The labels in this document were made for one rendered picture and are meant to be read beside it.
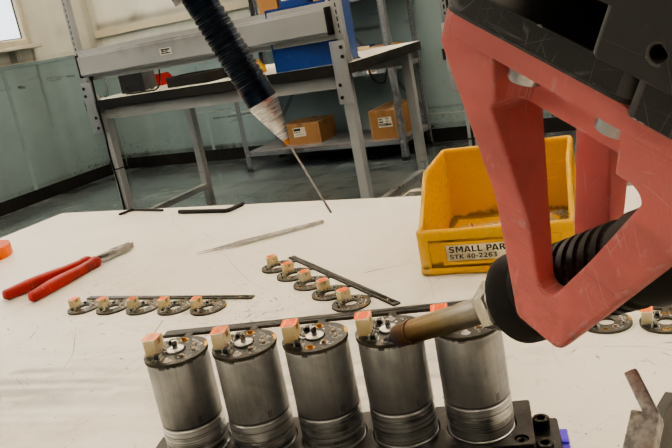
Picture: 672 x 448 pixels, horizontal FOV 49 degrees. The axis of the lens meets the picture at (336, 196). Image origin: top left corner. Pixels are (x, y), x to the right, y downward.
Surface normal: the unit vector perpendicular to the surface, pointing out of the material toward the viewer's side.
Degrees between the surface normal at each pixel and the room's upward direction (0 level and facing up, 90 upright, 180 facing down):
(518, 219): 100
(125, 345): 0
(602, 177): 87
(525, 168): 96
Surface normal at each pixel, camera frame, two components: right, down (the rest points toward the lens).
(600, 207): -0.80, 0.23
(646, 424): -0.50, -0.61
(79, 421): -0.18, -0.96
